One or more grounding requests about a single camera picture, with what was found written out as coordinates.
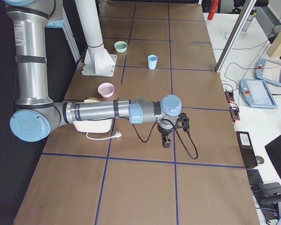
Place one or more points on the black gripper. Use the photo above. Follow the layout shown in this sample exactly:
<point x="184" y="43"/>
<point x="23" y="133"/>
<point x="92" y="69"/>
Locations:
<point x="164" y="132"/>

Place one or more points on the light blue cup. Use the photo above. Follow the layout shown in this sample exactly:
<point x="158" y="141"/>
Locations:
<point x="152" y="61"/>

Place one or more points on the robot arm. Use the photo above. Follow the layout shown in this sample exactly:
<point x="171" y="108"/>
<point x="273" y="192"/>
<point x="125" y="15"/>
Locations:
<point x="40" y="108"/>

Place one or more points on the white power plug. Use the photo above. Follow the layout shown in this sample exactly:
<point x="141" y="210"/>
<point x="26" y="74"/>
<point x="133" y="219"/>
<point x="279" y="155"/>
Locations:
<point x="118" y="134"/>

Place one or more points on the cream toaster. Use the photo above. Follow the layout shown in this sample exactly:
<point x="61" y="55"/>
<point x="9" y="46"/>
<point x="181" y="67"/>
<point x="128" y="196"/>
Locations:
<point x="93" y="126"/>

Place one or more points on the black box with label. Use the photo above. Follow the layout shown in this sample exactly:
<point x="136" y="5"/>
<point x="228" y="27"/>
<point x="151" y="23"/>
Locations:
<point x="246" y="149"/>

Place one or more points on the pink bowl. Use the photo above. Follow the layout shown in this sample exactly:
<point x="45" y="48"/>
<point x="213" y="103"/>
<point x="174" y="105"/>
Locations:
<point x="106" y="89"/>

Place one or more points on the toast slice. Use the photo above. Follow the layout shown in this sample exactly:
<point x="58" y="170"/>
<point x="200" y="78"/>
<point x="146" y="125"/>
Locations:
<point x="91" y="100"/>

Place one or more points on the near teach pendant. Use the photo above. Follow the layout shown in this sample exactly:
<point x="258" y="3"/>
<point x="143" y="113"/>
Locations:
<point x="257" y="94"/>

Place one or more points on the teach pendant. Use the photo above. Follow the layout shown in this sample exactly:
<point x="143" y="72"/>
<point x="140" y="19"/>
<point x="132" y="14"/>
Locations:
<point x="257" y="94"/>
<point x="269" y="71"/>

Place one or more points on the green bowl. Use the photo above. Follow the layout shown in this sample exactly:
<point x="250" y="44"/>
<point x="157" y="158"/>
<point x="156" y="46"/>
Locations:
<point x="121" y="46"/>

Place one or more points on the paper cup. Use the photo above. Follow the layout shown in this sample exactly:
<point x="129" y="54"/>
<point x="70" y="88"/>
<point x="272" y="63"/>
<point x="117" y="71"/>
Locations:
<point x="226" y="35"/>

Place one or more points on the far teach pendant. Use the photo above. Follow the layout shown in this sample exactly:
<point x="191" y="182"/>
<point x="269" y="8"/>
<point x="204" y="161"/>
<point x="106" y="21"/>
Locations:
<point x="269" y="71"/>

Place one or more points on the red cylinder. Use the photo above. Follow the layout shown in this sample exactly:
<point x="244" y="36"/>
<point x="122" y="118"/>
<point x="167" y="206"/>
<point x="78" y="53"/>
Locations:
<point x="213" y="9"/>

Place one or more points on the aluminium frame post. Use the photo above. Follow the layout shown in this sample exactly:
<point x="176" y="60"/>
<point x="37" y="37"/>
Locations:
<point x="243" y="16"/>

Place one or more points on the white mount pole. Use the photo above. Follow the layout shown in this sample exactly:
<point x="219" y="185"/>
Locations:
<point x="88" y="15"/>

